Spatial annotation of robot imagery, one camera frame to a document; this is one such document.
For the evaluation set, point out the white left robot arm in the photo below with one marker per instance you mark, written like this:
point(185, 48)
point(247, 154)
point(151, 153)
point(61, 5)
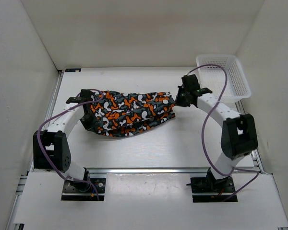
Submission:
point(51, 150)

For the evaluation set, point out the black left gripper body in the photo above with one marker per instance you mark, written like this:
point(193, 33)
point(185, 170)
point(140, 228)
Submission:
point(89, 120)

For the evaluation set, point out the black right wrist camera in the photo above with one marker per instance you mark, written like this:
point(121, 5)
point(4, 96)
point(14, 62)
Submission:
point(190, 83)

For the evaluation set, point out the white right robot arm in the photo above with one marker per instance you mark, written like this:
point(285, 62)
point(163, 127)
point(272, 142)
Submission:
point(238, 136)

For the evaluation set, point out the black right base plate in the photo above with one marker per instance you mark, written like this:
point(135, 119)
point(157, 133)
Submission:
point(220, 192)

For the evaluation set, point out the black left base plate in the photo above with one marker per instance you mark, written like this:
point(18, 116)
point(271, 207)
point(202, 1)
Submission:
point(74, 191)

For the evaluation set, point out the orange camouflage shorts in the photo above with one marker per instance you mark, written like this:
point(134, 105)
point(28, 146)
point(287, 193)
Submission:
point(127, 114)

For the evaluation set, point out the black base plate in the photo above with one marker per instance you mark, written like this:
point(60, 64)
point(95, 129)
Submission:
point(220, 192)
point(74, 191)

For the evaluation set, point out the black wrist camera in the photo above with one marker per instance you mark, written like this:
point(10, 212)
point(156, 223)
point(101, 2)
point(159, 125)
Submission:
point(84, 96)
point(190, 83)

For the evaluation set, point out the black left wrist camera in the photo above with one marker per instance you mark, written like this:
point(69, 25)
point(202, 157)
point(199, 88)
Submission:
point(84, 96)

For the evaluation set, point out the white plastic basket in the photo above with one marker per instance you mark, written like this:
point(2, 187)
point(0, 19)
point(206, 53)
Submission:
point(219, 70)

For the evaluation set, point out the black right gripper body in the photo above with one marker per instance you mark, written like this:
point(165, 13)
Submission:
point(181, 99)

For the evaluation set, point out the aluminium table frame rail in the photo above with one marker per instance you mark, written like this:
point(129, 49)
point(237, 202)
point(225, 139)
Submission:
point(147, 179)

